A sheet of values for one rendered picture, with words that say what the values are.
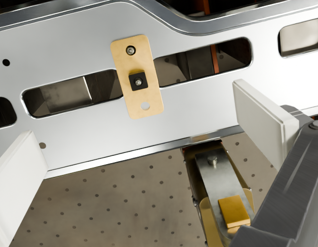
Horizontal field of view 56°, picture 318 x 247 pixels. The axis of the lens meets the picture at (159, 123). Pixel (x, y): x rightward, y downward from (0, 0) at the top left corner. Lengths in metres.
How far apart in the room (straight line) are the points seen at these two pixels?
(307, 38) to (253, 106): 0.21
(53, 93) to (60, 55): 0.05
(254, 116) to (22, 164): 0.13
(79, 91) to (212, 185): 0.17
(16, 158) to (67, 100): 0.17
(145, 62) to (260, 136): 0.17
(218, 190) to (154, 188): 0.42
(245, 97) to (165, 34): 0.15
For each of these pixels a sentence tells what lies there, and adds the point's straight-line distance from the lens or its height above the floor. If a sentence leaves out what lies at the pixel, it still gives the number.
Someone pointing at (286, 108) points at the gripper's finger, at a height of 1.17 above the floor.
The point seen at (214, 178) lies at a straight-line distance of 0.34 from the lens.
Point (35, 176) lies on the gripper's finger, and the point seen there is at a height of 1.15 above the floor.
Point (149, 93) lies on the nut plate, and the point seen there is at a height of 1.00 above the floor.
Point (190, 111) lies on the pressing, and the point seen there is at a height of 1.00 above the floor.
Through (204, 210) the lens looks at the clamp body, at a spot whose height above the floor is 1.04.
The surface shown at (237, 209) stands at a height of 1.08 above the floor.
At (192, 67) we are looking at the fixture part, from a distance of 0.45.
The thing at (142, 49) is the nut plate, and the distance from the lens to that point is 0.30.
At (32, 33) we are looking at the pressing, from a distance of 0.32.
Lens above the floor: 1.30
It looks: 67 degrees down
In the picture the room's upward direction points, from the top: 169 degrees clockwise
